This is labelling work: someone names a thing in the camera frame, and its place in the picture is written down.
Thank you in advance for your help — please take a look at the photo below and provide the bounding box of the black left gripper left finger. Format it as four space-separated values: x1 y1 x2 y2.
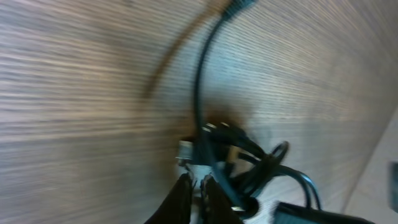
145 173 193 224

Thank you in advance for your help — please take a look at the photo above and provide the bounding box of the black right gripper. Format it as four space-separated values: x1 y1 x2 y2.
272 202 374 224

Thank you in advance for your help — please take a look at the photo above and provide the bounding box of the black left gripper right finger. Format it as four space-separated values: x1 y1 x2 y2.
200 175 244 224

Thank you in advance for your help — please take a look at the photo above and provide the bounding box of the black USB cable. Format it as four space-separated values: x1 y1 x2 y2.
175 0 323 218

